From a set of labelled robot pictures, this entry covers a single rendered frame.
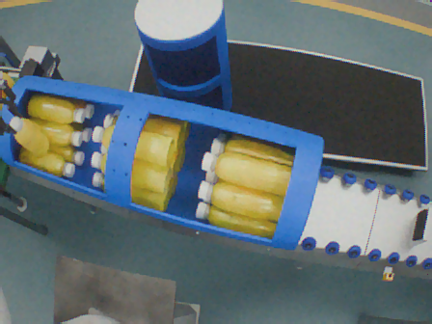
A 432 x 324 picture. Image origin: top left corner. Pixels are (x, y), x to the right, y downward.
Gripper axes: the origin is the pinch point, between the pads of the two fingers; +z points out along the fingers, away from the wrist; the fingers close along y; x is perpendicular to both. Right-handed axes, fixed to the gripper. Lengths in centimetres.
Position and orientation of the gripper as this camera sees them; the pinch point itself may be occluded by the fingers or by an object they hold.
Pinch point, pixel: (12, 120)
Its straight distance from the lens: 129.4
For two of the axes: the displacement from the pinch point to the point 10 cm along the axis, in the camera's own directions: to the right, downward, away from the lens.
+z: 0.5, 2.5, 9.7
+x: -9.6, -2.4, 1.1
